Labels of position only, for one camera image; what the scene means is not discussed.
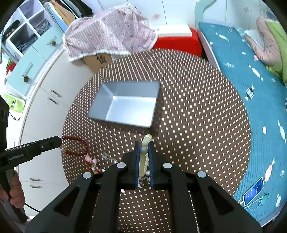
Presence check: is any cream bead bracelet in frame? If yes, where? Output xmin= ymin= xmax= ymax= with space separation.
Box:
xmin=138 ymin=133 xmax=154 ymax=178

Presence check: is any dark red bead bracelet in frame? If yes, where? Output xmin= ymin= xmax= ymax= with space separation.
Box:
xmin=61 ymin=135 xmax=89 ymax=157

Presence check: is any pink flower charm jewelry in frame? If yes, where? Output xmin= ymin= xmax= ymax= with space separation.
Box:
xmin=84 ymin=155 xmax=105 ymax=174

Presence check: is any left hand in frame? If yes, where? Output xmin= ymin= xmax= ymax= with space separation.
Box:
xmin=9 ymin=171 xmax=25 ymax=208

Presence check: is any silver metal tin box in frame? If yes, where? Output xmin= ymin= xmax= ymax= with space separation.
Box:
xmin=89 ymin=81 xmax=161 ymax=129

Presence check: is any white cabinet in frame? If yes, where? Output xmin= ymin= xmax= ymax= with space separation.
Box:
xmin=18 ymin=49 xmax=92 ymax=217

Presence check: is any brown polka dot tablecloth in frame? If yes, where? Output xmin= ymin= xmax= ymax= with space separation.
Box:
xmin=63 ymin=49 xmax=251 ymax=232

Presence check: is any cardboard box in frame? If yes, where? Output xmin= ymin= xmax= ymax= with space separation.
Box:
xmin=82 ymin=53 xmax=112 ymax=73

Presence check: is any red stool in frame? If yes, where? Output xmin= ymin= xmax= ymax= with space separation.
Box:
xmin=153 ymin=28 xmax=202 ymax=57

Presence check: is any blue smartphone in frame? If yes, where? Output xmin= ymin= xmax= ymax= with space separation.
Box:
xmin=243 ymin=177 xmax=265 ymax=206

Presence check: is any white book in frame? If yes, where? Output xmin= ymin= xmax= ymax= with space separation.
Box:
xmin=152 ymin=24 xmax=192 ymax=37

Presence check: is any light blue drawer unit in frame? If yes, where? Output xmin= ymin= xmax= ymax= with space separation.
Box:
xmin=1 ymin=1 xmax=67 ymax=98

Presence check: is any pink checked cloth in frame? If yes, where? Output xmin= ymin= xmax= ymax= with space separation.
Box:
xmin=62 ymin=3 xmax=158 ymax=62

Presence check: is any teal bed sheet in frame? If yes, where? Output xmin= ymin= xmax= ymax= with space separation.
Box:
xmin=199 ymin=22 xmax=286 ymax=221

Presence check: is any pink and green blanket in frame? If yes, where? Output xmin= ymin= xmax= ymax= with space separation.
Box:
xmin=245 ymin=16 xmax=286 ymax=84

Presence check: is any silver charm chain jewelry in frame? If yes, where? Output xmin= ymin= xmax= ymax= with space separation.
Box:
xmin=101 ymin=152 xmax=118 ymax=165

